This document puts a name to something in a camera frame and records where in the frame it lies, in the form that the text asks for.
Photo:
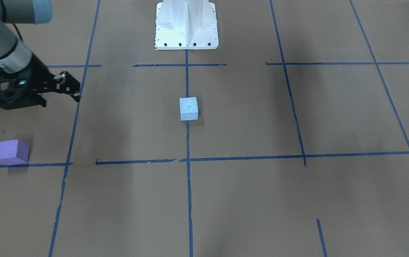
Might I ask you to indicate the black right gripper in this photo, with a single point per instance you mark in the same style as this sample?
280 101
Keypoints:
37 74

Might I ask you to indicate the light blue foam block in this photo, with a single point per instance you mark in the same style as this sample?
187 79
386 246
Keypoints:
189 109

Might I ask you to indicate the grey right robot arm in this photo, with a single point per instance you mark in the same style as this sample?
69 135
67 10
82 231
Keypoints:
14 54

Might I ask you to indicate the purple foam block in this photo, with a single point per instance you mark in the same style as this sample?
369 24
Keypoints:
14 152

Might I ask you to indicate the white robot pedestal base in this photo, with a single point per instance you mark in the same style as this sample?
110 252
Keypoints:
186 25

